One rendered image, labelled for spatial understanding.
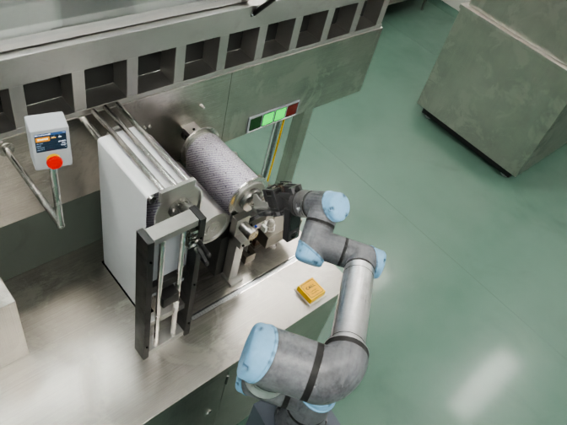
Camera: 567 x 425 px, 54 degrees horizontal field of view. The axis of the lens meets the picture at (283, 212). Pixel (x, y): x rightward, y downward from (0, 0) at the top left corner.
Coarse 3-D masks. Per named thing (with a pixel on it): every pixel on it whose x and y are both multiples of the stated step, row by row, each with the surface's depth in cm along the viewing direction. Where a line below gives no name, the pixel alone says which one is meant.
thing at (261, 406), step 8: (256, 408) 158; (264, 408) 158; (272, 408) 159; (256, 416) 159; (264, 416) 157; (272, 416) 157; (328, 416) 161; (248, 424) 168; (256, 424) 161; (264, 424) 156; (272, 424) 156; (328, 424) 159; (336, 424) 160
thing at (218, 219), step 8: (184, 168) 172; (192, 176) 171; (208, 200) 163; (208, 208) 161; (216, 208) 162; (208, 216) 159; (216, 216) 160; (224, 216) 164; (208, 224) 161; (216, 224) 163; (224, 224) 168; (208, 232) 163; (216, 232) 167; (208, 240) 167
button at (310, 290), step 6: (306, 282) 189; (312, 282) 189; (300, 288) 187; (306, 288) 187; (312, 288) 188; (318, 288) 188; (306, 294) 186; (312, 294) 186; (318, 294) 186; (312, 300) 185
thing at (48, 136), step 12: (24, 120) 103; (36, 120) 103; (48, 120) 103; (60, 120) 104; (36, 132) 101; (48, 132) 102; (60, 132) 103; (36, 144) 103; (48, 144) 104; (60, 144) 105; (36, 156) 105; (48, 156) 106; (60, 156) 107; (36, 168) 107; (48, 168) 108
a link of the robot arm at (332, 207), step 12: (312, 192) 142; (324, 192) 139; (336, 192) 137; (312, 204) 140; (324, 204) 136; (336, 204) 136; (348, 204) 139; (312, 216) 138; (324, 216) 137; (336, 216) 136
